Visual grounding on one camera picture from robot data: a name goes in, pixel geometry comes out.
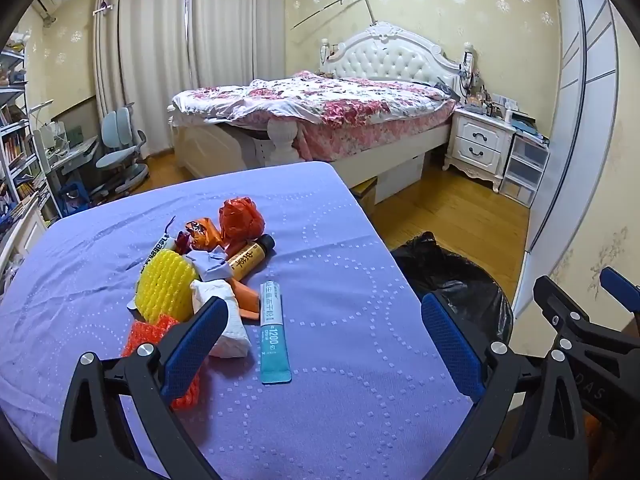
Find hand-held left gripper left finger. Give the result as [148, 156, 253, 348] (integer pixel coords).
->
[57, 296, 231, 480]

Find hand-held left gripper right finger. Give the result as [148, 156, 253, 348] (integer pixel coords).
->
[421, 292, 591, 480]

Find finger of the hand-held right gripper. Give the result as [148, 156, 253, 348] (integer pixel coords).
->
[599, 266, 640, 333]
[533, 275, 640, 356]

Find white tissue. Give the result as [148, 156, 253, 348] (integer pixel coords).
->
[190, 280, 252, 358]

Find orange foam net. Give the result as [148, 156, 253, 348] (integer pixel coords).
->
[121, 314, 206, 411]

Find black bag lined bin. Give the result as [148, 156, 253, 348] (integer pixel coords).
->
[390, 231, 515, 356]

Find orange-red bottle dark cap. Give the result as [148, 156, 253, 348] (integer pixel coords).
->
[230, 280, 262, 321]

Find yellow foam fruit net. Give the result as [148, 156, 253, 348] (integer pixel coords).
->
[136, 250, 202, 323]

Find teal tube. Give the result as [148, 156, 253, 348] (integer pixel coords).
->
[259, 281, 292, 386]

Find blue paper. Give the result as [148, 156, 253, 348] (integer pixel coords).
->
[187, 247, 233, 283]

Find yellow bottle black cap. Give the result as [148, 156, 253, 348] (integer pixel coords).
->
[226, 234, 276, 282]

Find dark red wrapper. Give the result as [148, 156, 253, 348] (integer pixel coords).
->
[165, 216, 193, 256]

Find orange snack wrapper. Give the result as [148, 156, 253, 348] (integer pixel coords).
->
[182, 216, 223, 251]

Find orange plastic bag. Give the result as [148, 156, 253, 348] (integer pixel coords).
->
[218, 198, 266, 253]

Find clear plastic drawer unit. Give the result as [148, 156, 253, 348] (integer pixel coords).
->
[499, 132, 550, 208]

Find white storage box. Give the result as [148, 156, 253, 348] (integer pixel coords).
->
[375, 152, 426, 203]

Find stack of books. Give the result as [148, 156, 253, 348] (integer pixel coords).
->
[510, 112, 550, 147]

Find white wardrobe sliding door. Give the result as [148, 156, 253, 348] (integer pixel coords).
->
[510, 0, 633, 321]

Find white nightstand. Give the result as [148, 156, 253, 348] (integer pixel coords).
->
[442, 107, 517, 193]

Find blue storage crate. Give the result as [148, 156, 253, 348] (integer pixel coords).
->
[60, 182, 91, 216]

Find light blue office chair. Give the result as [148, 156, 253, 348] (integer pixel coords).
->
[95, 105, 151, 196]

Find white cabinet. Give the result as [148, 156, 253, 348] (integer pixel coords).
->
[0, 205, 48, 281]

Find cluster of small bottles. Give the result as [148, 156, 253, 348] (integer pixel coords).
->
[457, 72, 521, 121]

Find pink floral bed sheet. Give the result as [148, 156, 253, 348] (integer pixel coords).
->
[295, 105, 457, 162]

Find grey study desk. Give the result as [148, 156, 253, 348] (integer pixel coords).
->
[35, 135, 101, 211]

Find clear plastic container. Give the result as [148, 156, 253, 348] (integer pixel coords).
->
[37, 122, 68, 153]

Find pink floral quilt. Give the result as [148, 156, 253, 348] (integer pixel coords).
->
[170, 71, 458, 133]

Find white bookshelf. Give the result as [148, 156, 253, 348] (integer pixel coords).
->
[0, 35, 56, 231]

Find beige curtain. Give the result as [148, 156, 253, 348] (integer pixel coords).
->
[92, 0, 193, 158]
[187, 0, 288, 96]

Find white tufted bed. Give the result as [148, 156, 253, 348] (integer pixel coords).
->
[167, 21, 476, 206]

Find thin metal rod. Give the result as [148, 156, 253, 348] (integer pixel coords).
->
[291, 0, 378, 31]

